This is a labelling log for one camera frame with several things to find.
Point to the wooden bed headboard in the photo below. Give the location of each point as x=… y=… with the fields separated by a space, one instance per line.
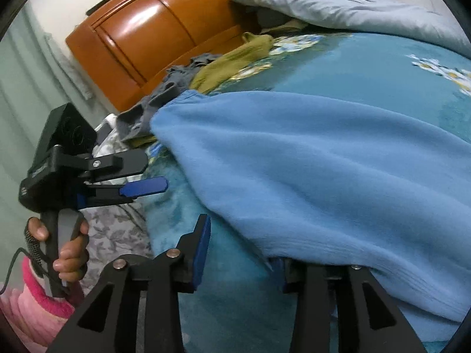
x=147 y=33

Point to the grey white leaf-pattern blanket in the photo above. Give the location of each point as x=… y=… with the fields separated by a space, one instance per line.
x=110 y=235

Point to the person's left hand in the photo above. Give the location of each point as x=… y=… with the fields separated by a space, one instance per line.
x=70 y=253

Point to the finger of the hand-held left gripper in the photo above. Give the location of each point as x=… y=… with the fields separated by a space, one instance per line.
x=147 y=187
x=125 y=163

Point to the dark grey pillow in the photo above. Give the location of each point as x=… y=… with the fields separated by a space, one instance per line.
x=272 y=16

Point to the pale green curtain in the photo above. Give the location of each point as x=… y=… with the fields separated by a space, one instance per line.
x=29 y=81

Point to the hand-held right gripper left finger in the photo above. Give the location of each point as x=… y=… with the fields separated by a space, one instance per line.
x=200 y=250

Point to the olive yellow knit garment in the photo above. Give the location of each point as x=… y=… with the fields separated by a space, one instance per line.
x=235 y=62

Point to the grey knit sweater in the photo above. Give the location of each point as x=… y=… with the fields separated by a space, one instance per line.
x=154 y=106

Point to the light blue floral quilt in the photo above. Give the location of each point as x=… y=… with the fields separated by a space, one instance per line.
x=331 y=3

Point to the blue knit sweater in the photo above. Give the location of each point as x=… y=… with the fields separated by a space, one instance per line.
x=312 y=176

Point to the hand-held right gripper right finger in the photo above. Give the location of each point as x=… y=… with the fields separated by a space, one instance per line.
x=316 y=301

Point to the teal floral blanket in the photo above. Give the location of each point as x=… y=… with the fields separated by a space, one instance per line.
x=353 y=66

